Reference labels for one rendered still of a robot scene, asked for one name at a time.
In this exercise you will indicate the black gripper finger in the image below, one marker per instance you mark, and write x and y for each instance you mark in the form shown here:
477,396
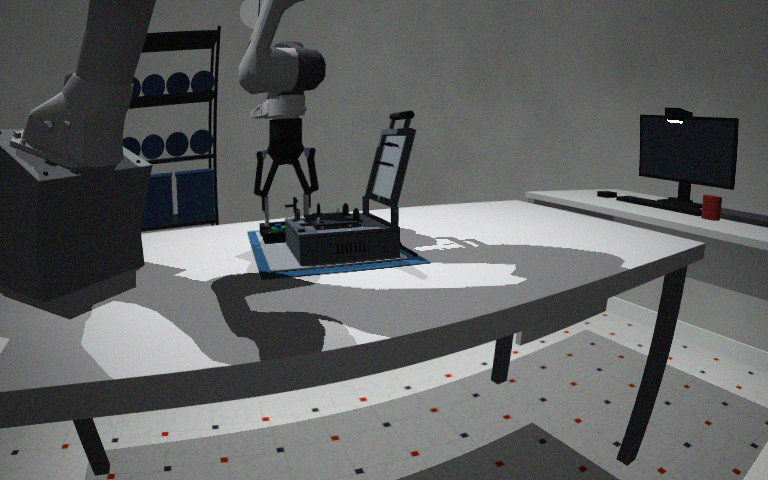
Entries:
309,153
261,155

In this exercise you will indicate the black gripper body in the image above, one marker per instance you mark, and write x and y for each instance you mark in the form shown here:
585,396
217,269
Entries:
284,134

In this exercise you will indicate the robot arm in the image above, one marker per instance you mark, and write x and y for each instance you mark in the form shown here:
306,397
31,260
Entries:
85,122

